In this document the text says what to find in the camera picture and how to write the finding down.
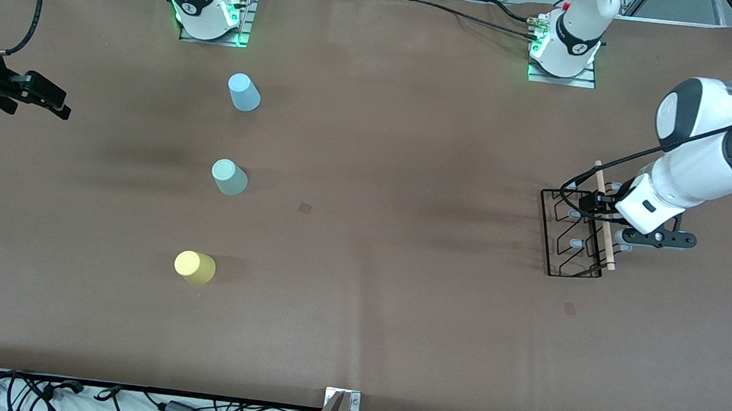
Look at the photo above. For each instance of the pale green cup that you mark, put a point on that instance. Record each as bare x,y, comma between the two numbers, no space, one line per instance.
229,178

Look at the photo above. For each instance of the yellow cup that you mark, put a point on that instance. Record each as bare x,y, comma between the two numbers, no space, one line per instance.
195,268

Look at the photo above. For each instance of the light blue cup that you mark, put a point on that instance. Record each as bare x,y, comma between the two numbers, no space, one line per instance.
244,93

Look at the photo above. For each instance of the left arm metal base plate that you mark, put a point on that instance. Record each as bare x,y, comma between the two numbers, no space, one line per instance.
562,81

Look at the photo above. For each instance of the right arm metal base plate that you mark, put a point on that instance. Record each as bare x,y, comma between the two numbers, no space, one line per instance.
247,19

